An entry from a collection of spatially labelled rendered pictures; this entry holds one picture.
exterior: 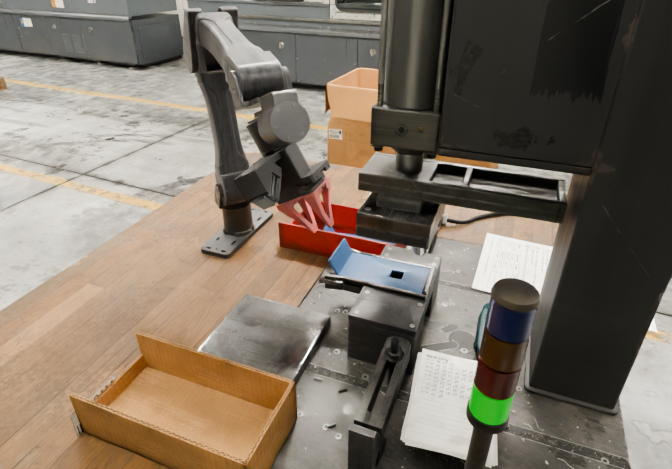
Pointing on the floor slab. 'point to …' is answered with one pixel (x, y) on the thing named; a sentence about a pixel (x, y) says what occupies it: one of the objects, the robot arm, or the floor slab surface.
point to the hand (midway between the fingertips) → (321, 224)
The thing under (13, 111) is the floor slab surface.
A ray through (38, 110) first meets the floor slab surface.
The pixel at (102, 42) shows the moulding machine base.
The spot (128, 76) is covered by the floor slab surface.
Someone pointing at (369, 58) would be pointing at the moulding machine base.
